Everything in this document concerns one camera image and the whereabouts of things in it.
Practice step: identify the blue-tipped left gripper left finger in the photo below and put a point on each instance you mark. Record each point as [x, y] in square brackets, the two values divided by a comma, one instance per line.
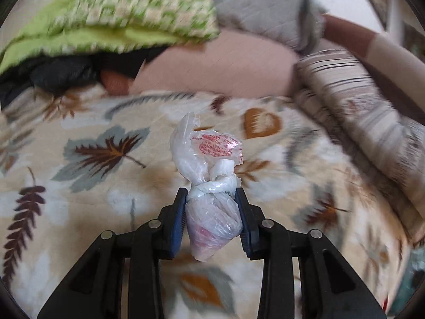
[93, 286]

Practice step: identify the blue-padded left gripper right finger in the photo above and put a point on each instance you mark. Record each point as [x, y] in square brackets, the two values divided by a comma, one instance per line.
[330, 288]

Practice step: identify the clear knotted plastic bag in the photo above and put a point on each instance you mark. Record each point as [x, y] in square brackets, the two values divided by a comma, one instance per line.
[207, 159]

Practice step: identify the leaf-patterned fleece blanket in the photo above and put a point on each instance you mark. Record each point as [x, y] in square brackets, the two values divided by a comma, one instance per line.
[74, 166]

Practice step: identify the striped floral folded quilt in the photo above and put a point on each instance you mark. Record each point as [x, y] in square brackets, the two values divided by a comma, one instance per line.
[386, 146]

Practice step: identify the black jacket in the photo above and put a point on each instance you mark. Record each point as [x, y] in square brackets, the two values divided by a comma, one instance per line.
[56, 75]

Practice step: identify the brown beige headboard cushion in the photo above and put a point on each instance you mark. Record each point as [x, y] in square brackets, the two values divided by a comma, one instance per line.
[396, 71]

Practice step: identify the pink bolster pillow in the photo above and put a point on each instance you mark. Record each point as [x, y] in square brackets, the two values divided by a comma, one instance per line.
[235, 64]

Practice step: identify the green checkered quilt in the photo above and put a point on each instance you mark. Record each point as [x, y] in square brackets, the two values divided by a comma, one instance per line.
[70, 27]

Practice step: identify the grey quilted pillow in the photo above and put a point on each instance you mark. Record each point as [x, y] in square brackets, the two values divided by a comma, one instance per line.
[298, 24]

